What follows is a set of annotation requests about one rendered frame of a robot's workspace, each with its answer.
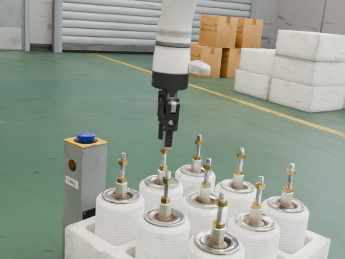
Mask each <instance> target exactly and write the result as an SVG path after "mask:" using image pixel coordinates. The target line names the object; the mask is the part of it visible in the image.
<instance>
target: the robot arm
mask: <svg viewBox="0 0 345 259"><path fill-rule="evenodd" d="M196 5H197V0H162V8H161V15H160V17H159V19H158V23H157V31H156V45H155V51H154V58H153V66H152V80H151V84H152V86H153V87H155V88H158V89H160V90H159V91H158V94H159V95H158V112H157V116H158V121H160V122H159V129H158V138H159V139H160V140H162V148H163V149H165V150H171V149H173V144H174V132H175V131H177V130H178V120H179V111H180V105H181V104H180V101H179V98H177V91H179V90H185V89H187V88H188V79H189V73H190V72H191V73H194V74H197V75H201V76H210V66H209V65H207V64H205V63H203V62H202V61H199V60H195V61H190V43H191V26H192V22H193V18H194V14H195V9H196ZM170 120H172V125H169V121H170Z"/></svg>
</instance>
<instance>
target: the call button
mask: <svg viewBox="0 0 345 259"><path fill-rule="evenodd" d="M77 138H78V139H79V141H80V142H92V141H93V139H94V138H95V134H94V133H91V132H80V133H78V134H77Z"/></svg>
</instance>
